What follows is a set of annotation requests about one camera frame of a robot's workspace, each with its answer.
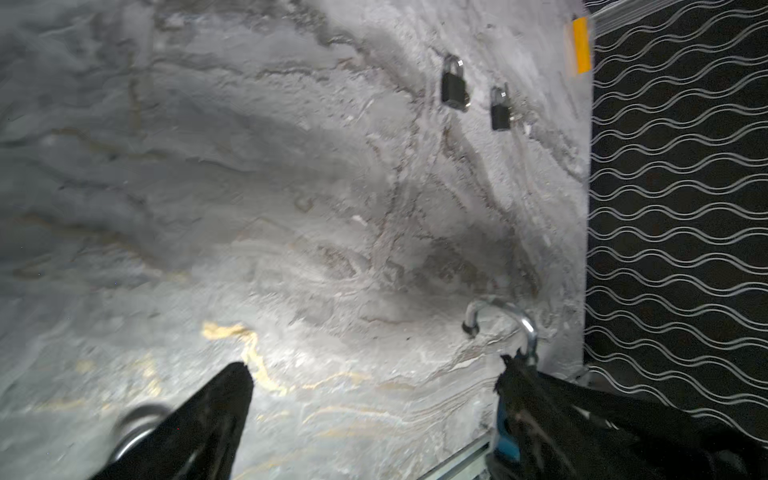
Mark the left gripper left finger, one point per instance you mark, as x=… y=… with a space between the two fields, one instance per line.
x=199 y=439

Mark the black padlock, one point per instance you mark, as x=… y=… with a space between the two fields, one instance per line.
x=454 y=92
x=500 y=111

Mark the yellow block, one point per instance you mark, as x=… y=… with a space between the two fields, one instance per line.
x=581 y=42

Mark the blue padlock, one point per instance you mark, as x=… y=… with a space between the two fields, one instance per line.
x=136 y=425
x=496 y=319

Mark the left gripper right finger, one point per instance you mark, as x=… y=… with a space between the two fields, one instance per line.
x=548 y=428

